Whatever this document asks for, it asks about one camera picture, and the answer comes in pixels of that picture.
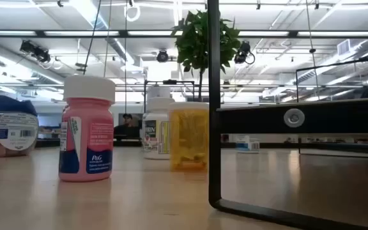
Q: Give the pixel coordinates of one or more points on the amber bottle white cap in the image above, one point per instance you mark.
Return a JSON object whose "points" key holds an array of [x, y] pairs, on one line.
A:
{"points": [[188, 137]]}

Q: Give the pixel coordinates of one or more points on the white bottle yellow label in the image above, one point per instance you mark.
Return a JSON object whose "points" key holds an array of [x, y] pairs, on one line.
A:
{"points": [[153, 137]]}

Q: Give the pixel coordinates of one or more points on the pink bottle white cap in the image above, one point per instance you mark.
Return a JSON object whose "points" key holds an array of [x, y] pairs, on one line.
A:
{"points": [[86, 137]]}

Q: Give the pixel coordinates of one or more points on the clear bottle blue cap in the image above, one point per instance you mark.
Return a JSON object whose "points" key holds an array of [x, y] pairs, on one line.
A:
{"points": [[14, 131]]}

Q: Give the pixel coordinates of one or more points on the black metal shelf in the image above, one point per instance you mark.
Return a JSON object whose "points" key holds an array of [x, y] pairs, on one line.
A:
{"points": [[331, 118]]}

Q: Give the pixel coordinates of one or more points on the white cylindrical tank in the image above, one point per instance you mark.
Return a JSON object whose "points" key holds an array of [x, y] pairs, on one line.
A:
{"points": [[158, 92]]}

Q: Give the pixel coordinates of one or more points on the person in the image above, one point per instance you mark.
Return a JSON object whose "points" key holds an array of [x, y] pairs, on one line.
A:
{"points": [[127, 120]]}

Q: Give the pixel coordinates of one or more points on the potted green tree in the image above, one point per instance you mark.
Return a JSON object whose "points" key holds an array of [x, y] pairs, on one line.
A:
{"points": [[196, 44]]}

